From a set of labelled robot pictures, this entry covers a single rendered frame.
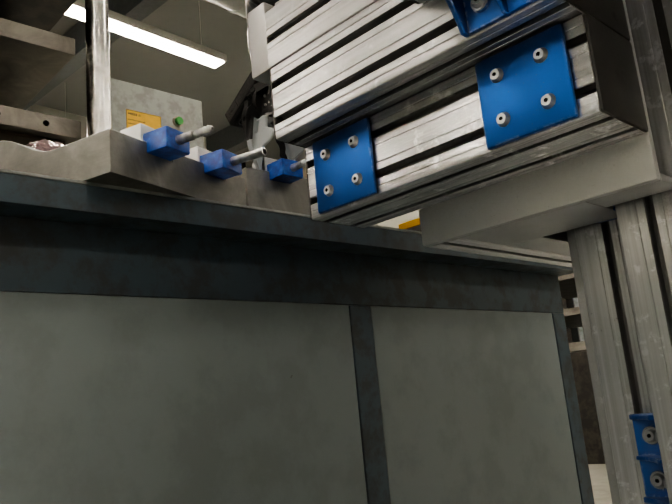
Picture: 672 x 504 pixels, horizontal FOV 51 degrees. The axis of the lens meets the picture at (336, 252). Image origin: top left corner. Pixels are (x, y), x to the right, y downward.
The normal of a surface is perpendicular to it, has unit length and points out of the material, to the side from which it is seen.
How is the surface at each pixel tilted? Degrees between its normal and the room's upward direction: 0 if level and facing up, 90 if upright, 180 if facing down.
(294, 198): 90
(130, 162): 90
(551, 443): 90
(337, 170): 90
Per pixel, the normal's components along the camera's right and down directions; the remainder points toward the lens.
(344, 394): 0.67, -0.22
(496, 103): -0.72, -0.08
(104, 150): -0.51, -0.14
